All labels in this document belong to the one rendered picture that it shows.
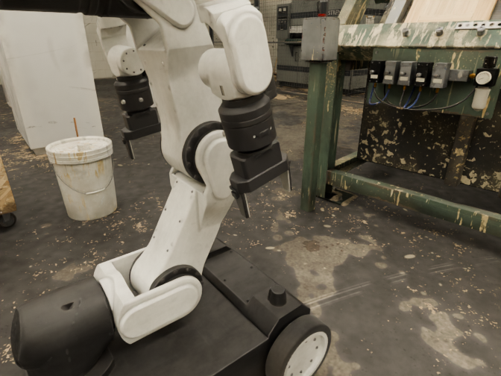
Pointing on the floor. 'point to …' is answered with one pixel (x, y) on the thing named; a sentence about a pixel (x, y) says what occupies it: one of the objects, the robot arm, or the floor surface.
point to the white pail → (84, 175)
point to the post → (312, 134)
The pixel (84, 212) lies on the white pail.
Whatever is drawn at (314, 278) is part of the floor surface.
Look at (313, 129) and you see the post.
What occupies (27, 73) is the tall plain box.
